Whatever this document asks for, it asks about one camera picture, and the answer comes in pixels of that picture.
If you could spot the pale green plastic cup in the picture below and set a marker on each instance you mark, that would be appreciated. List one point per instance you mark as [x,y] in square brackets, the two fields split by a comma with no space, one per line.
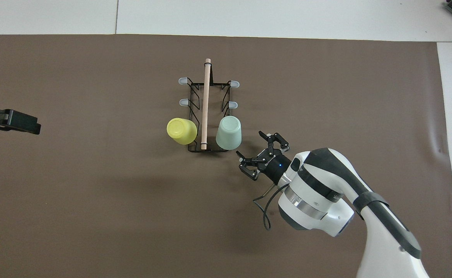
[229,133]

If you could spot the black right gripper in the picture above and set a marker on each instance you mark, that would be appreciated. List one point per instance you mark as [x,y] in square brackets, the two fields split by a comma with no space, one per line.
[275,166]

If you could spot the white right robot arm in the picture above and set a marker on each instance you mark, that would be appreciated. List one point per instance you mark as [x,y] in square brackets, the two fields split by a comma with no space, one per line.
[318,200]

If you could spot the yellow plastic cup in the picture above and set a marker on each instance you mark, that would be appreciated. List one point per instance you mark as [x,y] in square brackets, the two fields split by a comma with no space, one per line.
[181,130]

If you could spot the brown table mat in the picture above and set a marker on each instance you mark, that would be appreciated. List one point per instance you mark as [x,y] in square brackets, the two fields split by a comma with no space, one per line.
[94,200]

